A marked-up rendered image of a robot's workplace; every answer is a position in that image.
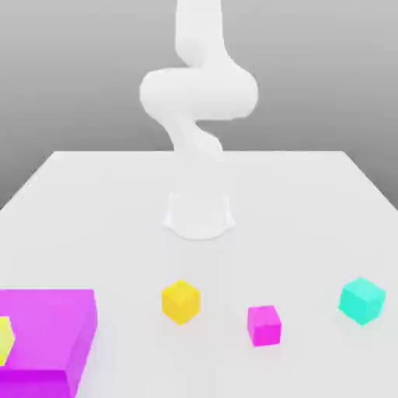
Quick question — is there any small magenta cube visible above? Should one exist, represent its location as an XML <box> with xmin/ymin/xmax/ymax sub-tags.
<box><xmin>246</xmin><ymin>305</ymin><xmax>283</xmax><ymax>347</ymax></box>

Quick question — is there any small turquoise cube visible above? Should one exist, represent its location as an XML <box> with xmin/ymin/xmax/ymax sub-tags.
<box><xmin>337</xmin><ymin>276</ymin><xmax>387</xmax><ymax>326</ymax></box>

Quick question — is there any small pale yellow cube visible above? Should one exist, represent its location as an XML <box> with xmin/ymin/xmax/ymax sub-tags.
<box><xmin>0</xmin><ymin>316</ymin><xmax>16</xmax><ymax>367</ymax></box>

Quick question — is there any large magenta box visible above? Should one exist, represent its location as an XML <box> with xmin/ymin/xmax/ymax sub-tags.
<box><xmin>0</xmin><ymin>288</ymin><xmax>99</xmax><ymax>398</ymax></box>

